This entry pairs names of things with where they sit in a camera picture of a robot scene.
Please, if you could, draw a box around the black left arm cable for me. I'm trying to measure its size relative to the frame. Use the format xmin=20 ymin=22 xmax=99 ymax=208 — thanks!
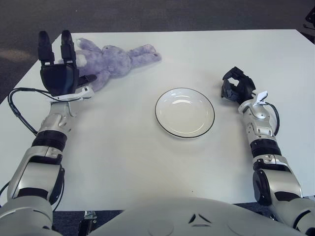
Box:
xmin=0 ymin=88 xmax=65 ymax=205

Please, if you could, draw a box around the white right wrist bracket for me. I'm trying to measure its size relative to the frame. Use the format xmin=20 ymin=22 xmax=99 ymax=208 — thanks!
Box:
xmin=254 ymin=91 xmax=268 ymax=105

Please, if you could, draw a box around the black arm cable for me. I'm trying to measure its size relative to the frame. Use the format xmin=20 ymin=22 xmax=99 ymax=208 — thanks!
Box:
xmin=0 ymin=88 xmax=65 ymax=205
xmin=267 ymin=103 xmax=281 ymax=136

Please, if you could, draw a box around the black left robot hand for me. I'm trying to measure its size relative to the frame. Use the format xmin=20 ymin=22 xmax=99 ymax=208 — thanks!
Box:
xmin=37 ymin=29 xmax=98 ymax=97

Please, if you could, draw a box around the black office chair base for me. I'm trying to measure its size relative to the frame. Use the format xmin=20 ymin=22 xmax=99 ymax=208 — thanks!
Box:
xmin=304 ymin=9 xmax=315 ymax=29

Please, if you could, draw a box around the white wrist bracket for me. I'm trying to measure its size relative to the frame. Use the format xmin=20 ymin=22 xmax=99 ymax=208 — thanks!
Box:
xmin=49 ymin=87 xmax=95 ymax=102
xmin=254 ymin=91 xmax=268 ymax=105

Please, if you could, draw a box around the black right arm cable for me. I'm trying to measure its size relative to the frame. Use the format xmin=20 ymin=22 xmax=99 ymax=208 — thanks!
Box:
xmin=267 ymin=103 xmax=281 ymax=136

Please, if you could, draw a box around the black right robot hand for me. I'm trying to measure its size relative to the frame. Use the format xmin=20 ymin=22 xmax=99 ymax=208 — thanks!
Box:
xmin=220 ymin=66 xmax=258 ymax=104

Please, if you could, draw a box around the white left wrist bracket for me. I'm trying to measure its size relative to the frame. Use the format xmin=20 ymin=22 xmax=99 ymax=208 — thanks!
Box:
xmin=49 ymin=87 xmax=95 ymax=102

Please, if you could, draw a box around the purple plush bunny doll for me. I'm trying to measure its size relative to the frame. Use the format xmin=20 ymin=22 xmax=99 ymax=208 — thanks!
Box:
xmin=73 ymin=38 xmax=162 ymax=93

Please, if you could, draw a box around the metal table leg bracket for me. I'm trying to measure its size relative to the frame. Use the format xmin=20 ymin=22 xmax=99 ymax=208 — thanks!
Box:
xmin=81 ymin=210 xmax=97 ymax=236

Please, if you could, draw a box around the grey robot torso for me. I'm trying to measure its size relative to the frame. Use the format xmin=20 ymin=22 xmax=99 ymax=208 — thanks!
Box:
xmin=86 ymin=196 xmax=306 ymax=236

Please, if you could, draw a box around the white plate with black rim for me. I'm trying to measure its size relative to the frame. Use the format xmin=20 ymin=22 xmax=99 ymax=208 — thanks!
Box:
xmin=154 ymin=87 xmax=216 ymax=140

